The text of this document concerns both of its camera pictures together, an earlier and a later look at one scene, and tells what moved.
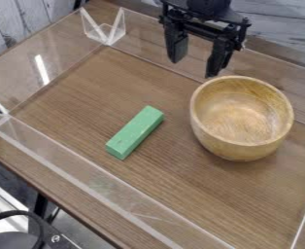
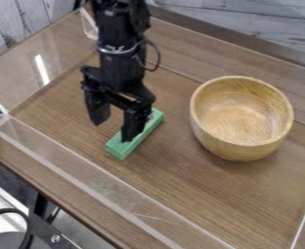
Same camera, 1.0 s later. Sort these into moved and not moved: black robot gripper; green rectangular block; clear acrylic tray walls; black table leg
Moved: black robot gripper
Not moved: green rectangular block; clear acrylic tray walls; black table leg
